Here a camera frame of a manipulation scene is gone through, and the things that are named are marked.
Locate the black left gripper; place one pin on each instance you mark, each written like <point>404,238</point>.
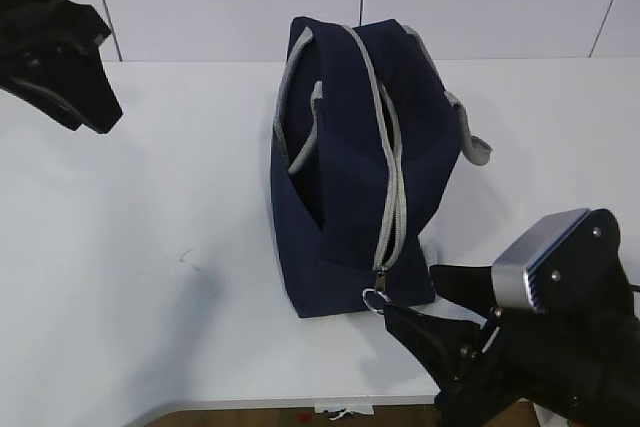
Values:
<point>50,59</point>

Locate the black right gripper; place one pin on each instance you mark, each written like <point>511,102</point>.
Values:
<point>578,358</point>

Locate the navy blue lunch bag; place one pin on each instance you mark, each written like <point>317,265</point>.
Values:
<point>365,138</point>

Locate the white tape under table edge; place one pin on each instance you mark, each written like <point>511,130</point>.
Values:
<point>344,410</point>

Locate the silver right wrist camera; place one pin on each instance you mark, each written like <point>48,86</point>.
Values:
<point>515,272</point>

